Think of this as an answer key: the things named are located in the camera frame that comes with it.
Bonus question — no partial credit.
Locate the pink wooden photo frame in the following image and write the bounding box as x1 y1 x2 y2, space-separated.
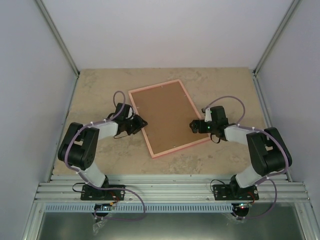
128 79 210 159

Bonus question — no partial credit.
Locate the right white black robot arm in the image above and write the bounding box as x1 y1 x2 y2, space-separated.
189 106 292 200

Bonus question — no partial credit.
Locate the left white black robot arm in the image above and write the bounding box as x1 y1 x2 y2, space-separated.
57 103 148 200

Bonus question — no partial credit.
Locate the clear plastic bag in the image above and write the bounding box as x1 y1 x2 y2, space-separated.
92 218 105 236

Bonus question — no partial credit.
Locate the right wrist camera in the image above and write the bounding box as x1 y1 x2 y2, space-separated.
201 107 212 123

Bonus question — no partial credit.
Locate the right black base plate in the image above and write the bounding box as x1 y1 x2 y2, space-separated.
211 184 260 201

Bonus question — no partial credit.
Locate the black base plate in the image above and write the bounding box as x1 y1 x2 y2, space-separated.
80 184 126 202
211 184 260 201

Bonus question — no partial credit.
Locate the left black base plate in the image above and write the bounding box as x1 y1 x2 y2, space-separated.
80 184 126 202

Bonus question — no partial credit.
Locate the aluminium rail base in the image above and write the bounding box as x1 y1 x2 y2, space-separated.
34 174 310 204

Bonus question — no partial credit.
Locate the grey slotted cable duct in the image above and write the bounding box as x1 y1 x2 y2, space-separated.
44 202 234 214

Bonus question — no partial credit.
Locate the left aluminium corner post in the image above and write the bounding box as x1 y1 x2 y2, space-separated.
34 0 81 78

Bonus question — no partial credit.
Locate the aluminium corner post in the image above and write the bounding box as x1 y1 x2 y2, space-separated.
34 0 81 78
251 0 303 77

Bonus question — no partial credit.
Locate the right aluminium corner post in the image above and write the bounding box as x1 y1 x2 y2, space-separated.
251 0 303 77

